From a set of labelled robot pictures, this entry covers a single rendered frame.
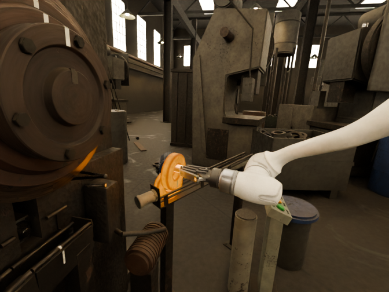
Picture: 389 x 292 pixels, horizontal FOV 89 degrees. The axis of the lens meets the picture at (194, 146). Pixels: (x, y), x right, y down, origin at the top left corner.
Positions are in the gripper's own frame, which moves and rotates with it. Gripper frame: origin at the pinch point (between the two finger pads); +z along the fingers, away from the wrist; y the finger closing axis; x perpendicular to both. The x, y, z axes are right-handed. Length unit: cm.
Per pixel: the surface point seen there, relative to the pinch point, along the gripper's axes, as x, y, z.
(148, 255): -33.1, -14.2, 1.5
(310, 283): -81, 59, -74
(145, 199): -16.5, -3.5, 11.6
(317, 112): 20, 343, -95
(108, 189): -6.1, -20.0, 15.9
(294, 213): -38, 64, -57
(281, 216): -24, 29, -46
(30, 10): 43, -43, 10
